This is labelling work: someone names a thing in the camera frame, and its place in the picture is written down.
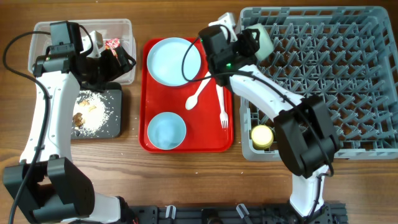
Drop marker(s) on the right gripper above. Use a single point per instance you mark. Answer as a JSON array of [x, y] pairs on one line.
[[250, 45]]

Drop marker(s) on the mint green bowl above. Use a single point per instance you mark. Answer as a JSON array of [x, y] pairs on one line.
[[266, 46]]

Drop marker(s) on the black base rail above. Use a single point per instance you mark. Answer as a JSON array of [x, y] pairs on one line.
[[240, 214]]

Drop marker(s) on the white plastic spoon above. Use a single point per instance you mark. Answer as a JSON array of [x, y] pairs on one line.
[[193, 100]]

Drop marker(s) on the light blue bowl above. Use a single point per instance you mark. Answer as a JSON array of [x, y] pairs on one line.
[[166, 131]]

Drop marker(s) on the clear plastic bin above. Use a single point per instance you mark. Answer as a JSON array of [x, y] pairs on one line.
[[109, 29]]

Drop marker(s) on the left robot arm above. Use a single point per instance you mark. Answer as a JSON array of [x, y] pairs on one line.
[[46, 186]]

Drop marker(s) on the light blue plate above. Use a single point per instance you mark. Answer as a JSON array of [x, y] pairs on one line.
[[164, 61]]

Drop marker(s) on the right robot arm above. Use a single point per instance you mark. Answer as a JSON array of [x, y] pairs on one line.
[[304, 131]]

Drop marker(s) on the black waste tray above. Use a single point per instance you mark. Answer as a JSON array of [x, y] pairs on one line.
[[105, 115]]

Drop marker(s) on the white plastic fork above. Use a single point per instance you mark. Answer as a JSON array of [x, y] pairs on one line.
[[223, 115]]

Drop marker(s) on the red serving tray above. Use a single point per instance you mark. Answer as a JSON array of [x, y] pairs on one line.
[[204, 130]]

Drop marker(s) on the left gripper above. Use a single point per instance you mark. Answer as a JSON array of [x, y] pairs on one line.
[[114, 69]]

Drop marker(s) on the grey dishwasher rack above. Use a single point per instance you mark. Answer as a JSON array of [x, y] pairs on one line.
[[348, 56]]

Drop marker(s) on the yellow plastic cup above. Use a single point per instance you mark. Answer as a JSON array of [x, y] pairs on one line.
[[262, 137]]

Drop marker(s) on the rice and food scraps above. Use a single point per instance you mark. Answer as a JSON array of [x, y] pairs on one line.
[[90, 113]]

